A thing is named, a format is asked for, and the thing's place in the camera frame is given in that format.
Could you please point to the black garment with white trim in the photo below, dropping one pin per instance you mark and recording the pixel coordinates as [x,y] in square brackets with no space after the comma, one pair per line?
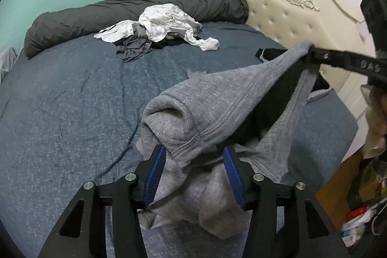
[266,54]

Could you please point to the white crumpled garment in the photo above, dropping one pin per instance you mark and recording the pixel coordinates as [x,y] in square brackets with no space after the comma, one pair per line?
[166,22]
[115,31]

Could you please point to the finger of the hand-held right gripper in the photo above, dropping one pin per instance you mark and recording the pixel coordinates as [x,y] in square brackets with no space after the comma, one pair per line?
[347,61]

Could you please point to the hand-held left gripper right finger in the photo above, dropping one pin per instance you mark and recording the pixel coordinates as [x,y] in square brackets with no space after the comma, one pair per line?
[234,179]

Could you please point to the green patterned bag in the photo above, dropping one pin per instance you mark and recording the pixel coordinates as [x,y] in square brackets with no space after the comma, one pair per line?
[369,182]

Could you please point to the bed with blue sheet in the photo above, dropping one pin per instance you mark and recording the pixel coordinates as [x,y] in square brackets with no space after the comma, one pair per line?
[75,94]

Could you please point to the light grey cloth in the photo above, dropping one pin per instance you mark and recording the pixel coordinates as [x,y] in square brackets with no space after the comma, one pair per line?
[7,61]

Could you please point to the dark grey crumpled garment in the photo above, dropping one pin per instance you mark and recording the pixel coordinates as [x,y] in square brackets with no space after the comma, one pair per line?
[133,46]

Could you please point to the person's right hand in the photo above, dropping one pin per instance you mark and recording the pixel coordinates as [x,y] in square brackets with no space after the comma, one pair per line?
[376,125]

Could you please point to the cream tufted headboard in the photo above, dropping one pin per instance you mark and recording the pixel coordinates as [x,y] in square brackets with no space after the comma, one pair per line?
[287,19]

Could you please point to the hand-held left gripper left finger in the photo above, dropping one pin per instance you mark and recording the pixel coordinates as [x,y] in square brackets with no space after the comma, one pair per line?
[154,176]

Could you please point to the dark grey rolled duvet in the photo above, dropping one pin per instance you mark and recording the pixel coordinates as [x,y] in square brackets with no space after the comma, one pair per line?
[90,16]

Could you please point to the grey sweatshirt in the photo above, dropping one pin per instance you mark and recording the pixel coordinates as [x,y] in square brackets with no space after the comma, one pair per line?
[211,94]

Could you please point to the red and white package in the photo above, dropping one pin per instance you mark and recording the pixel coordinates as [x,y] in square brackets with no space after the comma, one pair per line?
[358,214]

